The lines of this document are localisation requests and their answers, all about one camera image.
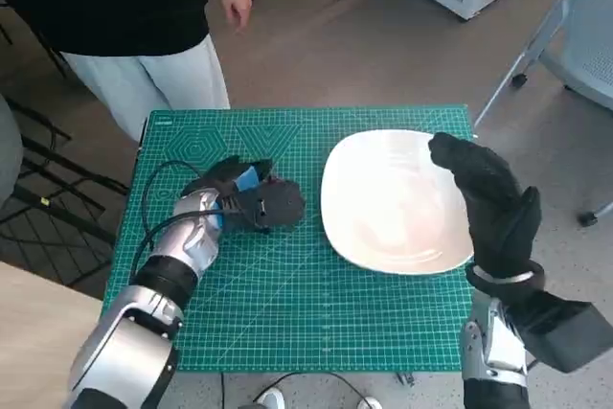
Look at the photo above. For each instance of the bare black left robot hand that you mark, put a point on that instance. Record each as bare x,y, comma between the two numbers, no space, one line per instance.
230,174

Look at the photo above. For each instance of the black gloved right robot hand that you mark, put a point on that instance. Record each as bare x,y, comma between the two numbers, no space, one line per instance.
493,208

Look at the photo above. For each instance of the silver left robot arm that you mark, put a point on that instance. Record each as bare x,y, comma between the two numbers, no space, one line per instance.
139,332

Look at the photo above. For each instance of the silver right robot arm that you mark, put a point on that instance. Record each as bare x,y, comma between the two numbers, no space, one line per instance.
493,347

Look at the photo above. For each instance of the white square plate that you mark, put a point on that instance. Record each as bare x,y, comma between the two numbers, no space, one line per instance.
388,198

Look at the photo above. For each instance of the person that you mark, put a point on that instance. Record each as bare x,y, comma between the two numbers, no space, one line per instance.
105,2

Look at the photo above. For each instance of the green cutting mat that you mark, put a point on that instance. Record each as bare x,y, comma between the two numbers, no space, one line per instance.
297,294

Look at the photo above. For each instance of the pale blue rolling chair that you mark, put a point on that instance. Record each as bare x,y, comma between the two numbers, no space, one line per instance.
579,45

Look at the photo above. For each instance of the small metal clip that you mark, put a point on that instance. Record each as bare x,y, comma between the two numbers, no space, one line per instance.
406,379

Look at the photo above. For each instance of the wooden desk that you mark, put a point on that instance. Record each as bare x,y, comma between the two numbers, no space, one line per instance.
38,342

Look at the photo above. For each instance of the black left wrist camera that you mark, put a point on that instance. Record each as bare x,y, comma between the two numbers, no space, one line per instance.
282,205

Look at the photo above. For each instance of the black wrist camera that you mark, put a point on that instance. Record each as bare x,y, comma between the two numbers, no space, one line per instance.
560,332
282,205

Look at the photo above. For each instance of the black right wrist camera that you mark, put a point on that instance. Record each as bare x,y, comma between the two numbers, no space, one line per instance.
560,332

